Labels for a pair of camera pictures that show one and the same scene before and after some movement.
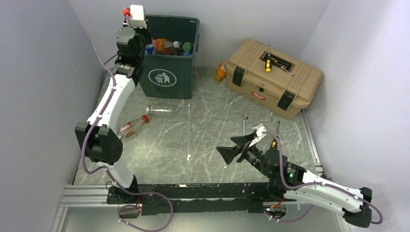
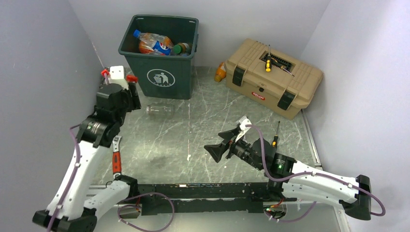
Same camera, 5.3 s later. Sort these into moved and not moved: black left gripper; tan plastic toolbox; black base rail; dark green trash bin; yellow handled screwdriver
Moved: black left gripper
Not moved: yellow handled screwdriver; black base rail; dark green trash bin; tan plastic toolbox
